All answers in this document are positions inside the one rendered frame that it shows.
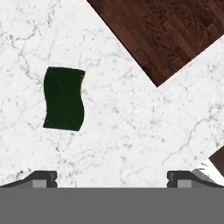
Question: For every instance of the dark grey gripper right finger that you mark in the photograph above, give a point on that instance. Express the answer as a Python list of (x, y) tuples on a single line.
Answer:
[(179, 177)]

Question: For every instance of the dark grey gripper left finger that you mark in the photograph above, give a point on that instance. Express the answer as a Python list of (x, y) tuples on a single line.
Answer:
[(43, 178)]

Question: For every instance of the dark green sponge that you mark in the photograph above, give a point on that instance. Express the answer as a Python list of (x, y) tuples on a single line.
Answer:
[(63, 99)]

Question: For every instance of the dark wooden cutting board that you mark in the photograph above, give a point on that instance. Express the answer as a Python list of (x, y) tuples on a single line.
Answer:
[(163, 35)]

